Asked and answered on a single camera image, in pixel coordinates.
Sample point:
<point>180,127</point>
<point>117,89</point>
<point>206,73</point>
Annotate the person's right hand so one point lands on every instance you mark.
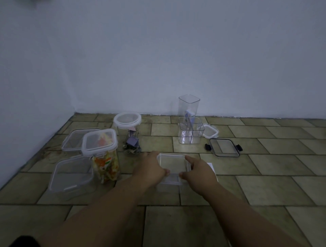
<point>203,178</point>

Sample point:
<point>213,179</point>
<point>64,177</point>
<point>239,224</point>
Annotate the person's left hand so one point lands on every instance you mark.
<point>150,170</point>

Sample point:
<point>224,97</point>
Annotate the medium clear container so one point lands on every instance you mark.
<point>173,162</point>

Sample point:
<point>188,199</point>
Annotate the black-rimmed clear lid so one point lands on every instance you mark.
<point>224,147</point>

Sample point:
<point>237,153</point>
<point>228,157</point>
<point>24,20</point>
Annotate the round clear jar with clips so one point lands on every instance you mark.
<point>130,137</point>

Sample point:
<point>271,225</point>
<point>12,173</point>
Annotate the small square clear container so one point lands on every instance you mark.
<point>191,135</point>

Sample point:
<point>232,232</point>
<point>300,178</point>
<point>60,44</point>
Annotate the large clear container two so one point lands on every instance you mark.
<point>68,175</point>

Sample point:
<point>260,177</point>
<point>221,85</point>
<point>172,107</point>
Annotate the large clear container one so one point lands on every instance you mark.
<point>72,140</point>

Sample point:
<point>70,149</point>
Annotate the person's right forearm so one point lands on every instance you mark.
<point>249,218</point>

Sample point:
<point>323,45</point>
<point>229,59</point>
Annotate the person's left forearm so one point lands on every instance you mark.
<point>96,216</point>

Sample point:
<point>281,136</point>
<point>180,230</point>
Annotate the white box with blue print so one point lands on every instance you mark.
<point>213,169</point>

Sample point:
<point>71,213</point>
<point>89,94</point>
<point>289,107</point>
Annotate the pile of black binder clips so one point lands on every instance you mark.
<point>131,150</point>

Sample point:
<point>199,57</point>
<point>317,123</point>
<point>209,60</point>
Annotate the purple binder clip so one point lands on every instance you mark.
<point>133,141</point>

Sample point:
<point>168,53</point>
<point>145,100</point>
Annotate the pink binder clip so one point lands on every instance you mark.
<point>132,130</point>

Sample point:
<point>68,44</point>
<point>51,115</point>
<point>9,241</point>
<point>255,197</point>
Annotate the black sleeve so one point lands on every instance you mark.
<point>24,241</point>

